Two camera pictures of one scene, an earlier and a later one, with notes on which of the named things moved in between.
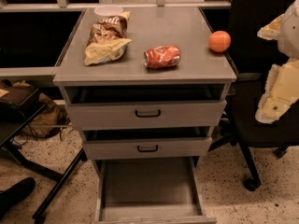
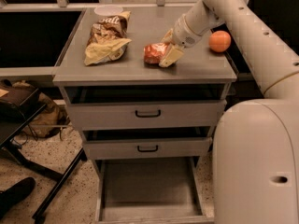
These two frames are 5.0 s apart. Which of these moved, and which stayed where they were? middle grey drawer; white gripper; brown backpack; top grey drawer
Moved: white gripper
Stayed: top grey drawer; middle grey drawer; brown backpack
